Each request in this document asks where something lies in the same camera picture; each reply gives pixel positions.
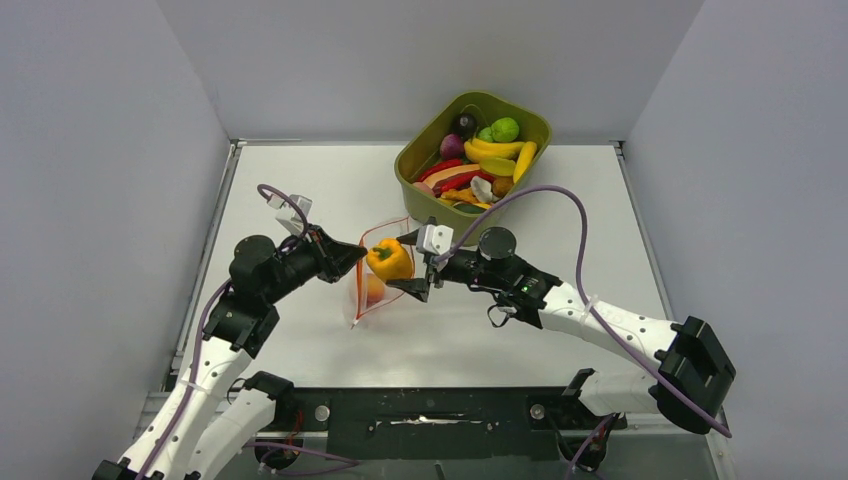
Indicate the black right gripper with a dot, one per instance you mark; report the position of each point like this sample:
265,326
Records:
421,285

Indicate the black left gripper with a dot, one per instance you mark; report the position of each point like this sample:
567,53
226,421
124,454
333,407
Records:
333,257

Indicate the yellow bell pepper toy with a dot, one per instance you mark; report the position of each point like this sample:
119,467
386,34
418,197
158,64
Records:
389,260

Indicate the pink peach toy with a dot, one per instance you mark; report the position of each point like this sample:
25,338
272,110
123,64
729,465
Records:
375,290

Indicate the clear zip top bag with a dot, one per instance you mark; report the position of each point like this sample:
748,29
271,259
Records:
355,311

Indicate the yellow lemon slice toy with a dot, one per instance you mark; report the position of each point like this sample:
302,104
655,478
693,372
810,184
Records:
499,167

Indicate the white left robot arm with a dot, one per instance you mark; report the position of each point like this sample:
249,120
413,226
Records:
187,439

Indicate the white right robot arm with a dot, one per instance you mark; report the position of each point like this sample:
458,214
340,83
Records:
686,372

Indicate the dark green avocado toy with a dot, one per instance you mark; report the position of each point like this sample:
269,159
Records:
468,208

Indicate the orange ginger root toy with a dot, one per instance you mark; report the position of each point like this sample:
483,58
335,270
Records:
464,196

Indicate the red chili pepper toy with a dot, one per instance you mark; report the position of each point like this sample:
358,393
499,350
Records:
459,182

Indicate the olive green plastic tub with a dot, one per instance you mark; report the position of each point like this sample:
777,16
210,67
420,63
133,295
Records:
419,165

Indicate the purple onion toy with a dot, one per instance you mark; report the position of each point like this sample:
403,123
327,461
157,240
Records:
452,147

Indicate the yellow banana toy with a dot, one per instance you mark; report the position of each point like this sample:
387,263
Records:
477,150

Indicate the green lime toy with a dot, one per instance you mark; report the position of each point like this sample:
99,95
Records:
505,130

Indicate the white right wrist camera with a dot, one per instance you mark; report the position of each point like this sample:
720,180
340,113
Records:
434,239

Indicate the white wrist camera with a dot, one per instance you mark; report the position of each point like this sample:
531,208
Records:
434,239
290,218

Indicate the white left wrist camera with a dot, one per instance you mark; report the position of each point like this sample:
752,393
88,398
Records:
290,218

